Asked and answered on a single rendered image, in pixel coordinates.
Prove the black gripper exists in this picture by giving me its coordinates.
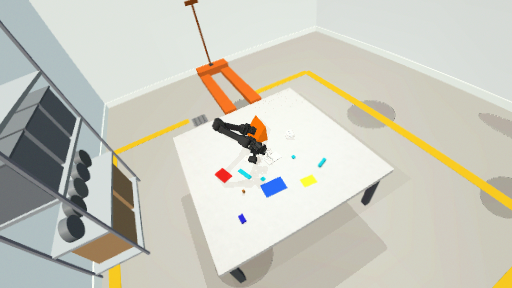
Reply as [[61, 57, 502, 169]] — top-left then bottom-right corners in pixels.
[[248, 148, 257, 164]]

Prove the blue flat plate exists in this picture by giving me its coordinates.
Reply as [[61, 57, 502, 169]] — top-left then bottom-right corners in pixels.
[[261, 177, 287, 198]]

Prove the red flat square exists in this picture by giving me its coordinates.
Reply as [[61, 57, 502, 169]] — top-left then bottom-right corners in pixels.
[[214, 168, 232, 183]]

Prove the yellow flat rectangular plate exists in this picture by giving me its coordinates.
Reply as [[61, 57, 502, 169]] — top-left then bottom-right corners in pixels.
[[300, 175, 316, 188]]

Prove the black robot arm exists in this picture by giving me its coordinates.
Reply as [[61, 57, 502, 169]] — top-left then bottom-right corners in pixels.
[[212, 118, 267, 155]]

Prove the cyan flat bar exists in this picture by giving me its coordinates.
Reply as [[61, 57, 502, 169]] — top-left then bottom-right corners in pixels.
[[238, 168, 252, 179]]

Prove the small teal block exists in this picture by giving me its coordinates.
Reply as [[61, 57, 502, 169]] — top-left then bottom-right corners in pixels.
[[318, 158, 326, 168]]

